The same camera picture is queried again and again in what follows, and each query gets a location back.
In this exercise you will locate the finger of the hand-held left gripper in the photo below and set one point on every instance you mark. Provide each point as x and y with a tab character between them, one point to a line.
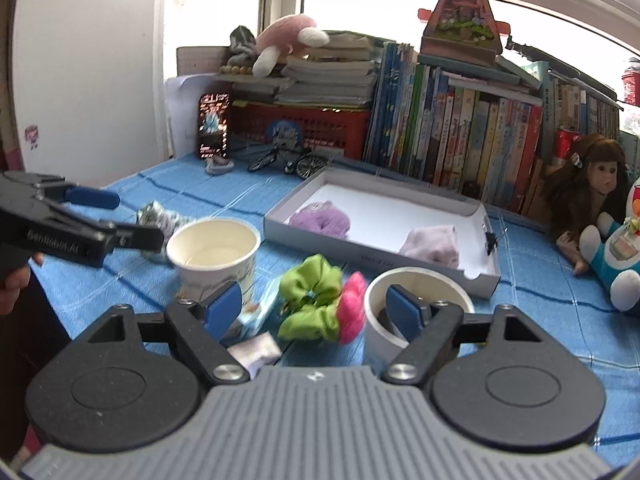
142	239
92	198

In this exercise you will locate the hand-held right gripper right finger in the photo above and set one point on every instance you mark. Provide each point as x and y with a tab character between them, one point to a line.
401	310

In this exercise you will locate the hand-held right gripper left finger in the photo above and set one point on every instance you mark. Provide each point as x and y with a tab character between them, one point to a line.
223	306

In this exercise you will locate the paper cup blue drawing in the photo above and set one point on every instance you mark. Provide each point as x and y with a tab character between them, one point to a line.
377	320

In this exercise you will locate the grey white patterned scrunchie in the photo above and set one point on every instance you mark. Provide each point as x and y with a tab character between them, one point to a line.
160	217

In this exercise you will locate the blue face mask pack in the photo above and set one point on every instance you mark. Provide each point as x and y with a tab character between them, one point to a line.
256	310

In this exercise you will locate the white cardboard box tray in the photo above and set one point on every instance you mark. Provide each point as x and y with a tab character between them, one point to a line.
395	210

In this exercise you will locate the person's left hand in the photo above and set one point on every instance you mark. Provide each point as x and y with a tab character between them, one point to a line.
14	287

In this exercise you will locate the paper cup grey line drawing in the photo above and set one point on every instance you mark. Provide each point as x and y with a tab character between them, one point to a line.
212	265

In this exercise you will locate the pink scrunchie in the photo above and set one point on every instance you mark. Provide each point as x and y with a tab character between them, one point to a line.
352	307

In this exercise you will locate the small white cloth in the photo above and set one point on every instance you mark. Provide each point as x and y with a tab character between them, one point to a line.
255	350

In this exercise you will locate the pale pink cloth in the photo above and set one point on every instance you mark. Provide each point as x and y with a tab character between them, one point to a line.
432	246

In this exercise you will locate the green scrunchie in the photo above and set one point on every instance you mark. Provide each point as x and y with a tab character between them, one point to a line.
310	305

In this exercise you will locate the small grey trinket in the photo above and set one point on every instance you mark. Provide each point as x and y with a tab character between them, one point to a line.
220	166

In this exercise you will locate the black binder clip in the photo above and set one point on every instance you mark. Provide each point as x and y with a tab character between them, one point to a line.
492	248

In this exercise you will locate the purple scrunchie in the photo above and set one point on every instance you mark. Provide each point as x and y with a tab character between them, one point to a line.
320	220

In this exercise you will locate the blue checked tablecloth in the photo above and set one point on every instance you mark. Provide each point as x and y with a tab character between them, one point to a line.
525	285

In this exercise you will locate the white paper sheet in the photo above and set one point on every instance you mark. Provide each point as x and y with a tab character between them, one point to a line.
182	110

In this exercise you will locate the glossy photo card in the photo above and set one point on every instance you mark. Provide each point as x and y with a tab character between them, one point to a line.
214	125

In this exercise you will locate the brown cardboard sheet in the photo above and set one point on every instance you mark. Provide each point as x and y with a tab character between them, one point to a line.
200	60

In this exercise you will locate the red plastic basket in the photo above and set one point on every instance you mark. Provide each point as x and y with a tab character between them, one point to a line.
300	127

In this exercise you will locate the row of upright books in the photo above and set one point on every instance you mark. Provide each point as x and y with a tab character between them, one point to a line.
475	130

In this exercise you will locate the grey plush toy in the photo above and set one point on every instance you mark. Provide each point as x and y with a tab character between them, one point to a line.
242	42

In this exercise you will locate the blue white cat plush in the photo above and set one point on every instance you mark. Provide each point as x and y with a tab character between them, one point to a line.
617	255

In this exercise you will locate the brown haired doll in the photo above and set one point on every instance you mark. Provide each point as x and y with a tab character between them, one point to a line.
590	185

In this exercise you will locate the red drink can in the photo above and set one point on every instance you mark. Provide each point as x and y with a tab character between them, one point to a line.
565	144

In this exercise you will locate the pink mushroom plush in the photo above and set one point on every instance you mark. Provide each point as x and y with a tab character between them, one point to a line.
287	40

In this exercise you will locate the stack of flat books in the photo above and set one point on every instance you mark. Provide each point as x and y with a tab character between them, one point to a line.
330	72

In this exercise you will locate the black long rod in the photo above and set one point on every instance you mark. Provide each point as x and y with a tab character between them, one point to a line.
560	67

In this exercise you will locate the triangular house model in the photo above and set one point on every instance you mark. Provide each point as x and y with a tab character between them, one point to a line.
460	15

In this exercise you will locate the red bottle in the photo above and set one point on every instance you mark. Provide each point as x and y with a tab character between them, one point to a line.
632	81

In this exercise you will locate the small wall sticker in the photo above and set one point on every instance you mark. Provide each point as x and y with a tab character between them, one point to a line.
32	136

